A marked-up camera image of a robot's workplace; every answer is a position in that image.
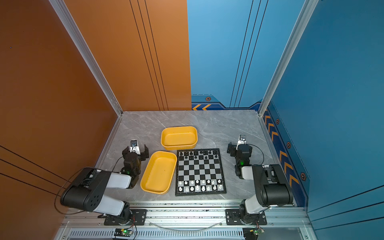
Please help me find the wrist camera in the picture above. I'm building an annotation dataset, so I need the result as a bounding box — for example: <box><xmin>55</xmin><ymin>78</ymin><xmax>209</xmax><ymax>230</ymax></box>
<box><xmin>130</xmin><ymin>140</ymin><xmax>141</xmax><ymax>155</ymax></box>
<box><xmin>236</xmin><ymin>135</ymin><xmax>246</xmax><ymax>149</ymax></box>

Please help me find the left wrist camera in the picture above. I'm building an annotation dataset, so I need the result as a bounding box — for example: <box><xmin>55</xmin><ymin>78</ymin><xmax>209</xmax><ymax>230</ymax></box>
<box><xmin>130</xmin><ymin>140</ymin><xmax>141</xmax><ymax>155</ymax></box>

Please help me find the yellow tray with white pieces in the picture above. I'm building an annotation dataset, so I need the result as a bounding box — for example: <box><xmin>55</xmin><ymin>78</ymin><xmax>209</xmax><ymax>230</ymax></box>
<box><xmin>140</xmin><ymin>151</ymin><xmax>178</xmax><ymax>195</ymax></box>

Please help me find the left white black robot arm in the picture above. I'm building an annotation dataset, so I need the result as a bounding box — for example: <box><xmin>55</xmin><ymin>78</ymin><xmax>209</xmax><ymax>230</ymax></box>
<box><xmin>60</xmin><ymin>140</ymin><xmax>149</xmax><ymax>226</ymax></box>

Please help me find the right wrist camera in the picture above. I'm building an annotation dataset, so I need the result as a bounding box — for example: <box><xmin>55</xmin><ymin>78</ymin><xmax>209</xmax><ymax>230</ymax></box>
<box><xmin>236</xmin><ymin>135</ymin><xmax>246</xmax><ymax>149</ymax></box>

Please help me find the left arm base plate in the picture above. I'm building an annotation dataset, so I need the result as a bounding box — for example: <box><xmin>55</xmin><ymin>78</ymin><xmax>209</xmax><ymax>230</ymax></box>
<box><xmin>104</xmin><ymin>209</ymin><xmax>147</xmax><ymax>226</ymax></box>

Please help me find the green circuit board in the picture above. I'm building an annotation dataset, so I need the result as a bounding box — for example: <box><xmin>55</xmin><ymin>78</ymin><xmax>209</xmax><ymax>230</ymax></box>
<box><xmin>243</xmin><ymin>228</ymin><xmax>265</xmax><ymax>240</ymax></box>
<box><xmin>113</xmin><ymin>228</ymin><xmax>135</xmax><ymax>240</ymax></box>

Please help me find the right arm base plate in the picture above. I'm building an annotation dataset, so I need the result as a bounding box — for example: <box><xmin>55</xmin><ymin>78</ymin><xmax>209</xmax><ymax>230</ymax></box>
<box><xmin>225</xmin><ymin>209</ymin><xmax>268</xmax><ymax>226</ymax></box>

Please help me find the yellow tray with black pieces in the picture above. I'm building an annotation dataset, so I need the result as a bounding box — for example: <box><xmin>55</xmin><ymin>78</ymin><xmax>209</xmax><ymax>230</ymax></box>
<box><xmin>161</xmin><ymin>126</ymin><xmax>198</xmax><ymax>151</ymax></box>

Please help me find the black white chess board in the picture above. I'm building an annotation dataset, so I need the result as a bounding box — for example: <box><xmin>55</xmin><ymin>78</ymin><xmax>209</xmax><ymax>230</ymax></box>
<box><xmin>175</xmin><ymin>149</ymin><xmax>227</xmax><ymax>196</ymax></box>

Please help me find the right green circuit board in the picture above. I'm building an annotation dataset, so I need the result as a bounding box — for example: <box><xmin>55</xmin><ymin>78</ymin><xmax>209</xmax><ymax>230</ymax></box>
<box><xmin>243</xmin><ymin>228</ymin><xmax>265</xmax><ymax>240</ymax></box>

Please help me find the left green circuit board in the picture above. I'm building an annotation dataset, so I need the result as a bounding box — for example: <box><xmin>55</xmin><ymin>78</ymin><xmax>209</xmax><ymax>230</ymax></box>
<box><xmin>113</xmin><ymin>228</ymin><xmax>135</xmax><ymax>240</ymax></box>

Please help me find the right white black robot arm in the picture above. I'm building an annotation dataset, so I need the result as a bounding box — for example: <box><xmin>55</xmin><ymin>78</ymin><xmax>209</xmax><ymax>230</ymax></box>
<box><xmin>227</xmin><ymin>143</ymin><xmax>294</xmax><ymax>225</ymax></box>

